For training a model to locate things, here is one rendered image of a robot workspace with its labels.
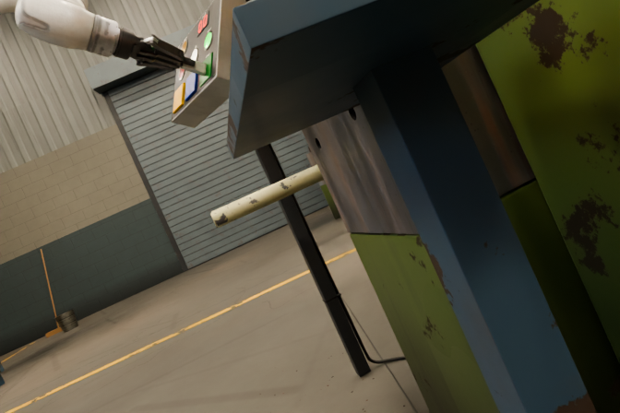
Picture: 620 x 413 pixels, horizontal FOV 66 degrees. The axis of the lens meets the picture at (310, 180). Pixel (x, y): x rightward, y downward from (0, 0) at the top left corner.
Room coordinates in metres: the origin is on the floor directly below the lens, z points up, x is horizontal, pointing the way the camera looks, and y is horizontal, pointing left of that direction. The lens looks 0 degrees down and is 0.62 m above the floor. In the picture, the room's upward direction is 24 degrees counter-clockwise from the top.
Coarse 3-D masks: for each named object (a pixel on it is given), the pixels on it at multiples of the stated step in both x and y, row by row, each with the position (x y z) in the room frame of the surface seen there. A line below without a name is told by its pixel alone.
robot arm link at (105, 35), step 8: (96, 16) 1.13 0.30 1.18; (96, 24) 1.11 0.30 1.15; (104, 24) 1.13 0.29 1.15; (112, 24) 1.14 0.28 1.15; (96, 32) 1.11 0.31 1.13; (104, 32) 1.12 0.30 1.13; (112, 32) 1.13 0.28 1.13; (96, 40) 1.12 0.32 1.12; (104, 40) 1.13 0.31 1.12; (112, 40) 1.13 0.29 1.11; (88, 48) 1.13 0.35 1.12; (96, 48) 1.13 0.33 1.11; (104, 48) 1.14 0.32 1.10; (112, 48) 1.14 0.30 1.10
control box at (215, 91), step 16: (224, 0) 1.32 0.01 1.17; (240, 0) 1.35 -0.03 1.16; (208, 16) 1.37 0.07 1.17; (224, 16) 1.31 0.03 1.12; (192, 32) 1.48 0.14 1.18; (208, 32) 1.35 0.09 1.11; (224, 32) 1.29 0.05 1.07; (192, 48) 1.45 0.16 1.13; (208, 48) 1.33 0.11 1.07; (224, 48) 1.28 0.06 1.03; (224, 64) 1.26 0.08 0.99; (176, 80) 1.53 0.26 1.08; (208, 80) 1.28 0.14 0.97; (224, 80) 1.26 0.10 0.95; (192, 96) 1.37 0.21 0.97; (208, 96) 1.34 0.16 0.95; (224, 96) 1.34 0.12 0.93; (176, 112) 1.47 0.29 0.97; (192, 112) 1.44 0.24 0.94; (208, 112) 1.44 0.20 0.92
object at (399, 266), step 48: (528, 192) 0.74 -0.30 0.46; (384, 240) 0.86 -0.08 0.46; (528, 240) 0.73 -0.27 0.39; (384, 288) 0.98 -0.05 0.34; (432, 288) 0.75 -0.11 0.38; (576, 288) 0.74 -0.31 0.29; (432, 336) 0.84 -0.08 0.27; (576, 336) 0.73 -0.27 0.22; (432, 384) 0.96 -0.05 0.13; (480, 384) 0.74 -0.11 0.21
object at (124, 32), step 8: (120, 32) 1.15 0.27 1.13; (128, 32) 1.16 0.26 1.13; (120, 40) 1.15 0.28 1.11; (128, 40) 1.16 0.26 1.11; (136, 40) 1.17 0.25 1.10; (120, 48) 1.16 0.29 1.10; (128, 48) 1.16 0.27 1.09; (136, 48) 1.19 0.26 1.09; (144, 48) 1.19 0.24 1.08; (152, 48) 1.20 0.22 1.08; (120, 56) 1.18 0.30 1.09; (128, 56) 1.18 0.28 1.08; (136, 56) 1.22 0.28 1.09
